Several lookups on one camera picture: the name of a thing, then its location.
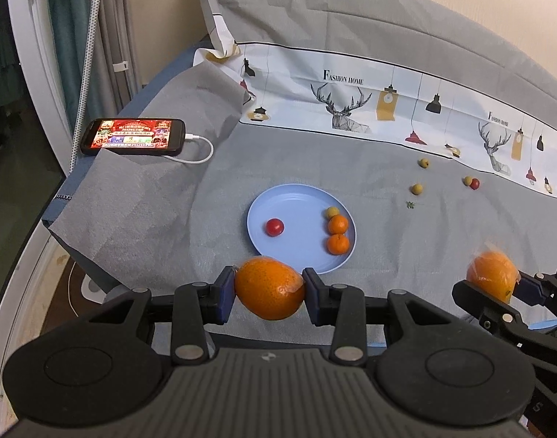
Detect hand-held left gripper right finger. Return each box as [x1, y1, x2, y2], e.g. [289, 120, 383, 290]
[302, 267, 448, 366]

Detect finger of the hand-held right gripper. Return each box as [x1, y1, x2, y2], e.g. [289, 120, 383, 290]
[453, 280, 530, 343]
[518, 268, 557, 308]

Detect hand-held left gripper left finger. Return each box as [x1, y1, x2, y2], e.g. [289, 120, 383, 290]
[93, 265, 237, 366]

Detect plastic-wrapped orange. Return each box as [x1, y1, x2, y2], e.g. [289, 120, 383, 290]
[466, 239, 521, 304]

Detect oval orange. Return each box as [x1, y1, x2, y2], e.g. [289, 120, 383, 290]
[234, 257, 305, 321]

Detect blue plate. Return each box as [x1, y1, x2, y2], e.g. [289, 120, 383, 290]
[247, 184, 358, 275]

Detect grey sheet with deer print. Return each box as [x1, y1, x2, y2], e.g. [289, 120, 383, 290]
[43, 41, 557, 347]

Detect white floor scale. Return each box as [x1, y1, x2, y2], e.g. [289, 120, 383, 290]
[81, 278, 119, 306]

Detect black smartphone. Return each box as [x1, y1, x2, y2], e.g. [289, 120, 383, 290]
[80, 118, 187, 156]

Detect grey quilt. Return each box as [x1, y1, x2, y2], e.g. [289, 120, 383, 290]
[189, 0, 557, 140]

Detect grey curtain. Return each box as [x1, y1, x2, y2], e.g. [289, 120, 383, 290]
[98, 0, 144, 115]

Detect teal curtain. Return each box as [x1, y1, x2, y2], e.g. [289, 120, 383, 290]
[45, 0, 101, 124]

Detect white charging cable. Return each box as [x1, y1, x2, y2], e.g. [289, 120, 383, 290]
[166, 133, 214, 164]

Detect black white dotted cord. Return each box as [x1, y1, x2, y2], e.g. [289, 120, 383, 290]
[70, 0, 103, 172]

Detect white door frame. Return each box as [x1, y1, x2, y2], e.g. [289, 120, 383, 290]
[4, 0, 76, 178]

